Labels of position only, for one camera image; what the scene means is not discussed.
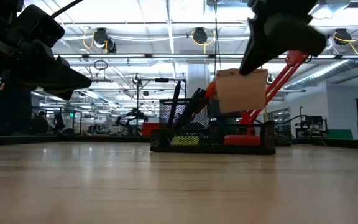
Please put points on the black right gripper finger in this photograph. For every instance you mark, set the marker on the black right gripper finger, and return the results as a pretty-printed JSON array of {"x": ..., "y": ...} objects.
[{"x": 256, "y": 46}]

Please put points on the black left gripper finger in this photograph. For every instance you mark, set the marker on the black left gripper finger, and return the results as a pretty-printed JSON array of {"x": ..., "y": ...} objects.
[
  {"x": 57, "y": 74},
  {"x": 60, "y": 95}
]

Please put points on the square sticky note pad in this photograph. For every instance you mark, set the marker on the square sticky note pad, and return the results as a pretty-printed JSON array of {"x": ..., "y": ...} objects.
[{"x": 241, "y": 91}]

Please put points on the black mesh desk organizer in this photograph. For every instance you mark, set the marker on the black mesh desk organizer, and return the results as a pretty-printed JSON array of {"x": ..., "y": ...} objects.
[{"x": 244, "y": 146}]

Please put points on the yellow-green eraser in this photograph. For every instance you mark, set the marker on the yellow-green eraser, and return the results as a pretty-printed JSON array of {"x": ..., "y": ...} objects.
[{"x": 185, "y": 140}]

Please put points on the black background robot arm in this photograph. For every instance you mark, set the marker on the black background robot arm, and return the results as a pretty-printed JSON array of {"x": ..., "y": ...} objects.
[{"x": 132, "y": 116}]

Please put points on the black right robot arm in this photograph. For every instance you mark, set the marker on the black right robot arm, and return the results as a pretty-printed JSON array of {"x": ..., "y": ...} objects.
[{"x": 281, "y": 6}]

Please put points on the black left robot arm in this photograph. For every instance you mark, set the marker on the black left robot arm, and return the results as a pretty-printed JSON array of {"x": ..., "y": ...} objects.
[{"x": 11, "y": 109}]

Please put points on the person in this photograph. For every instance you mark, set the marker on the person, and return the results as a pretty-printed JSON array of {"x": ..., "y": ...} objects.
[
  {"x": 39, "y": 123},
  {"x": 58, "y": 122}
]

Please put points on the red desk lamp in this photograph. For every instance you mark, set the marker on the red desk lamp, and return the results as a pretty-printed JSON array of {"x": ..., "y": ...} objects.
[{"x": 249, "y": 116}]

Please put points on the black background workstation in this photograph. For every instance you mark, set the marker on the black background workstation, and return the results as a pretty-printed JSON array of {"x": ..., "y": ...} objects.
[{"x": 312, "y": 123}]

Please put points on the red storage box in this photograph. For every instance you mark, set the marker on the red storage box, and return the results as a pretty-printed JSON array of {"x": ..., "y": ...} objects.
[{"x": 148, "y": 129}]

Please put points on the green panel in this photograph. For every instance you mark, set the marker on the green panel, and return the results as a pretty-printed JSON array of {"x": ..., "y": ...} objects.
[{"x": 340, "y": 134}]

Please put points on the black-framed glass enclosure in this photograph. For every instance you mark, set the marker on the black-framed glass enclosure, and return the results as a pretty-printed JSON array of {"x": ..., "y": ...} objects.
[{"x": 54, "y": 108}]

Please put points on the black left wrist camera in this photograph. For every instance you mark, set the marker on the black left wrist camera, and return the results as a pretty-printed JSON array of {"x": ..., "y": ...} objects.
[{"x": 42, "y": 26}]

